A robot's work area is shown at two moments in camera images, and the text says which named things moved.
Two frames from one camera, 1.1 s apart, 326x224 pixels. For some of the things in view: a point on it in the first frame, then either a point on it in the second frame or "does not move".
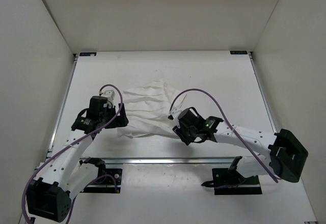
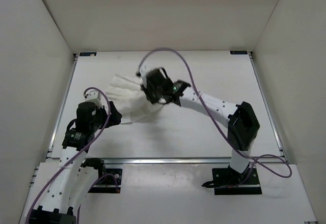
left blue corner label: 86,54 does not move
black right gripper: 183,138 to 152,100
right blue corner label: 238,52 does not move
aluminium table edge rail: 146,160 does not move
